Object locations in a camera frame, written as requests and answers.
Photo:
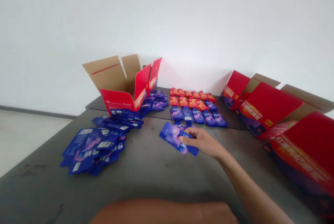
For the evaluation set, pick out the person's right hand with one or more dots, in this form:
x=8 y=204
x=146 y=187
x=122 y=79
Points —
x=206 y=143

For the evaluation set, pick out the blue purple snack packet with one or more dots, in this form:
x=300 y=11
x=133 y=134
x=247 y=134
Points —
x=171 y=135

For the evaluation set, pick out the row of blue packets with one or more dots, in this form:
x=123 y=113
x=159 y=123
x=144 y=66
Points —
x=198 y=117

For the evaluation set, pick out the rows of red packets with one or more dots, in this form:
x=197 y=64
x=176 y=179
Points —
x=189 y=98

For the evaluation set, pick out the small open red blue carton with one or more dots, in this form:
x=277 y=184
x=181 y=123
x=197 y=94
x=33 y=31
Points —
x=234 y=88

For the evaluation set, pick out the small heap of blue packets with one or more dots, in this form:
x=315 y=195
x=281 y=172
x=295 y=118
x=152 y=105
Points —
x=155 y=102

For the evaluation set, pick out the medium open red blue carton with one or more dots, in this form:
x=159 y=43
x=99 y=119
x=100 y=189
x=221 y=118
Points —
x=266 y=106

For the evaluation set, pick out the fanned stack of blue packets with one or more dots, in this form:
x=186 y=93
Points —
x=117 y=122

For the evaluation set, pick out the large open red blue carton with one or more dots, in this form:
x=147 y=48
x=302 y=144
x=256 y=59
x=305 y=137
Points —
x=305 y=151

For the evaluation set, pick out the open red cardboard carton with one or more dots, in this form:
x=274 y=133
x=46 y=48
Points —
x=114 y=80

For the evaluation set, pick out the scattered pile of blue packets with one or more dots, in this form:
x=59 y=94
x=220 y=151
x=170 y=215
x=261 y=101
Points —
x=88 y=151

